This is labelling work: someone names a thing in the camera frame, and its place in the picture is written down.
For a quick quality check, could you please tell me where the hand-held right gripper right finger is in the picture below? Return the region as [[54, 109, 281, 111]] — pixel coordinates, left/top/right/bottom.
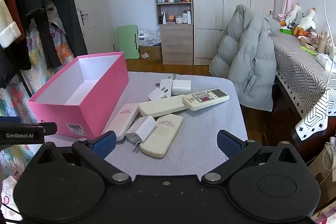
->
[[201, 130, 306, 186]]

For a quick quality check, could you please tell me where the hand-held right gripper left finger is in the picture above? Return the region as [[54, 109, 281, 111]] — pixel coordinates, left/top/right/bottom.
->
[[34, 131, 132, 186]]

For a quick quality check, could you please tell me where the white remote control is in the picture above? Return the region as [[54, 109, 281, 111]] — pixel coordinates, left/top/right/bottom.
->
[[102, 103, 139, 141]]

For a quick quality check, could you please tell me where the pink cardboard box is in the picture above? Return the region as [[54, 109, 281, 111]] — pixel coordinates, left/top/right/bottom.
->
[[28, 51, 129, 140]]

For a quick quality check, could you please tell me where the white charger plug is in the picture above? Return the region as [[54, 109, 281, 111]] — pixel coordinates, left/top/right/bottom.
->
[[147, 86, 172, 102], [154, 78, 174, 90], [125, 115, 157, 153]]

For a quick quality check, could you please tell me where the cream remote control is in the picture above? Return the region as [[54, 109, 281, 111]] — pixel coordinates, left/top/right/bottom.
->
[[182, 88, 230, 111], [139, 94, 191, 118], [140, 114, 184, 158]]

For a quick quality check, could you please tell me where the white square charger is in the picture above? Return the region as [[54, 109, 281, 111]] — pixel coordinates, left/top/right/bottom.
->
[[172, 80, 192, 96]]

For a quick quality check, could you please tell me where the black jacket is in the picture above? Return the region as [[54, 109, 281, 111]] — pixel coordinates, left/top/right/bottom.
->
[[0, 46, 32, 89]]

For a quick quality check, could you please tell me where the floral quilt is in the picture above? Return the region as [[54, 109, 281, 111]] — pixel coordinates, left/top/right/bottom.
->
[[0, 22, 76, 214]]

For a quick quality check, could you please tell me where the grey puffer jacket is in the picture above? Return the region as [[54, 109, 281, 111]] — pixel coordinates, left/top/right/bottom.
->
[[209, 4, 281, 112]]

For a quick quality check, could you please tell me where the brown cardboard box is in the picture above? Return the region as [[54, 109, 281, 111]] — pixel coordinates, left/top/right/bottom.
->
[[139, 45, 162, 61]]

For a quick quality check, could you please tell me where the green folding table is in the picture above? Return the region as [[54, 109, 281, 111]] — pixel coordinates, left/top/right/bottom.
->
[[115, 25, 139, 60]]

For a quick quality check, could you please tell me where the geometric patterned tablecloth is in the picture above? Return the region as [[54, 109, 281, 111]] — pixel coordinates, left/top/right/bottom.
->
[[270, 31, 336, 142]]

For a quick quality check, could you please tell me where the cream fleece-cuffed coat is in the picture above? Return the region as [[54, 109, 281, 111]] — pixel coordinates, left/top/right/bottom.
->
[[0, 0, 21, 49]]

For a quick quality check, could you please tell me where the wooden shelf cabinet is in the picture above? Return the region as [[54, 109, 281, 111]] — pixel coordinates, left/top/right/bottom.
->
[[152, 0, 195, 65]]

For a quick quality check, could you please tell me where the dark red garment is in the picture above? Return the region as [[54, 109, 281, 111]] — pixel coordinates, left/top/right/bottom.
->
[[4, 0, 27, 63]]

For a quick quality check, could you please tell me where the white tissue box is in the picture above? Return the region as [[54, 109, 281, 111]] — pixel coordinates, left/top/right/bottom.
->
[[316, 53, 335, 69]]

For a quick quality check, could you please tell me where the light wooden wardrobe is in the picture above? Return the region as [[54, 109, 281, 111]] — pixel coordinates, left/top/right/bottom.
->
[[191, 0, 275, 66]]

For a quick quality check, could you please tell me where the wooden pen holder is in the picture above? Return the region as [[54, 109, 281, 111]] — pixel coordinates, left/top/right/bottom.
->
[[318, 36, 328, 54]]

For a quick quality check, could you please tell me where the white goose plush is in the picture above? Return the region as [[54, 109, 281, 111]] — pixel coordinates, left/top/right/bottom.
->
[[298, 7, 317, 35], [285, 3, 305, 28]]

